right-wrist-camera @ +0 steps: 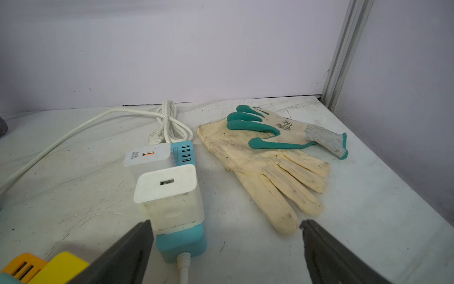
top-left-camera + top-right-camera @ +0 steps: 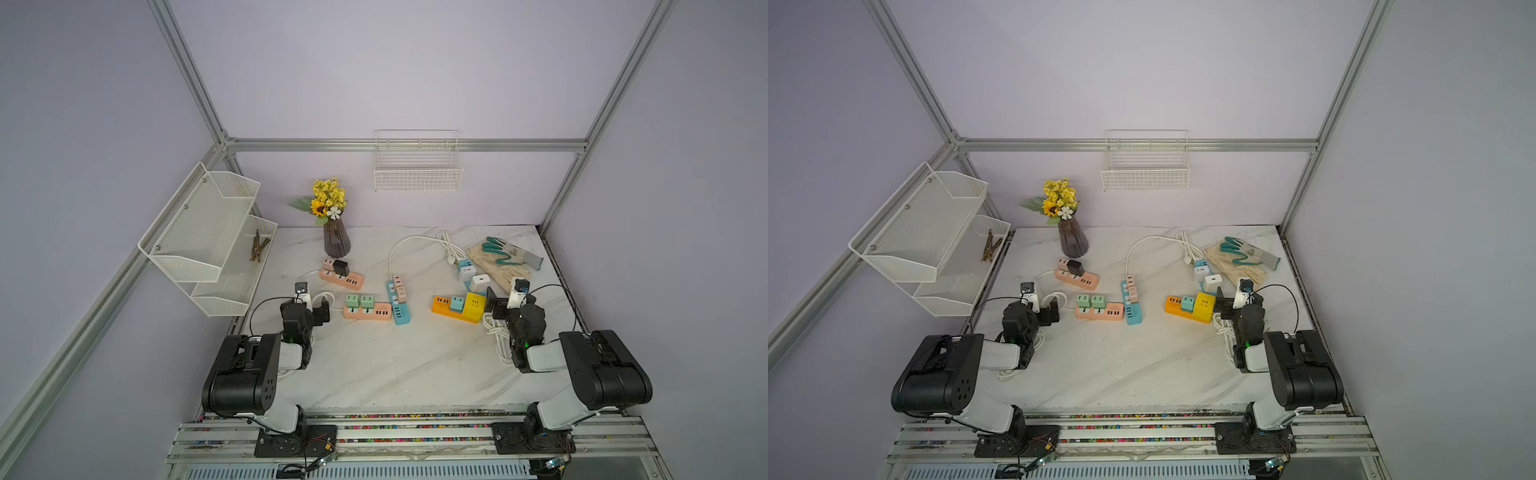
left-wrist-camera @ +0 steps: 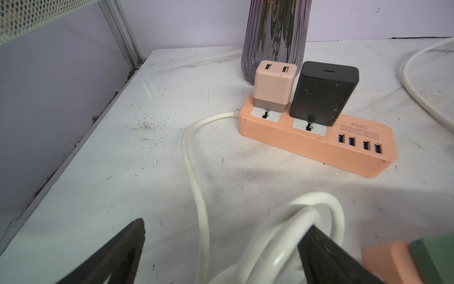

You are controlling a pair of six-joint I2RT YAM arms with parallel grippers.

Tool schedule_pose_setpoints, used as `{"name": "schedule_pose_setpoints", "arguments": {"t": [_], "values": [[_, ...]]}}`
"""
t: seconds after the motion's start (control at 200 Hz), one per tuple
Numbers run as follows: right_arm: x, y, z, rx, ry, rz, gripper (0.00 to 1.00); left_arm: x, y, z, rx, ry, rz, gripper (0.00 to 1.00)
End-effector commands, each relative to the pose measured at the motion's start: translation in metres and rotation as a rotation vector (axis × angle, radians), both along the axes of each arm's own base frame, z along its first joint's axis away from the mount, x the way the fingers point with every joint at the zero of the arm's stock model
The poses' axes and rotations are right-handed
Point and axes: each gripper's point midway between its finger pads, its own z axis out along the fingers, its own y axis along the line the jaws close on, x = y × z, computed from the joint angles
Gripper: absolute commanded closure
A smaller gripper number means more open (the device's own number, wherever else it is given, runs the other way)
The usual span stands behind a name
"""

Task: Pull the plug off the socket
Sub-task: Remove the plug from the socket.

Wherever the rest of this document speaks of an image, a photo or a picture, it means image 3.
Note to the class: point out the purple ribbed glass vase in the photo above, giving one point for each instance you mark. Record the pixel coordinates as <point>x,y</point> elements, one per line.
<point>276,31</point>

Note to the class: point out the pink power strip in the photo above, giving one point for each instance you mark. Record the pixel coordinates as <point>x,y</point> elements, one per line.
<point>393,262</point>
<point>362,147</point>

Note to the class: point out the pink usb charger plug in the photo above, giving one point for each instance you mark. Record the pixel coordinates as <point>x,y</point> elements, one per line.
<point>273,85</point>

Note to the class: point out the black charger plug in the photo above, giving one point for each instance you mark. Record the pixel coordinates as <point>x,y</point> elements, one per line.
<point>322,92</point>

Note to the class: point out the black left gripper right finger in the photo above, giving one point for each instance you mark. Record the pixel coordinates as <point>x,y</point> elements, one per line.
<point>324,262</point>

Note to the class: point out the pink power strip front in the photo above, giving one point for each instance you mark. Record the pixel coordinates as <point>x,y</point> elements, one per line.
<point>393,262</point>

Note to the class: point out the white mesh wall shelf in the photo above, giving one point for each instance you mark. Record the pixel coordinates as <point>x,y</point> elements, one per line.
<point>19,17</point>

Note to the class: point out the green charger plug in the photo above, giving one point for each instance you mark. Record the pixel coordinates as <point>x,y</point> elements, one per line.
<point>434,258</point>

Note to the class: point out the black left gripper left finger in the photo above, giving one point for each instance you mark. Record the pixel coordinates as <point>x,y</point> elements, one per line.
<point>114,263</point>

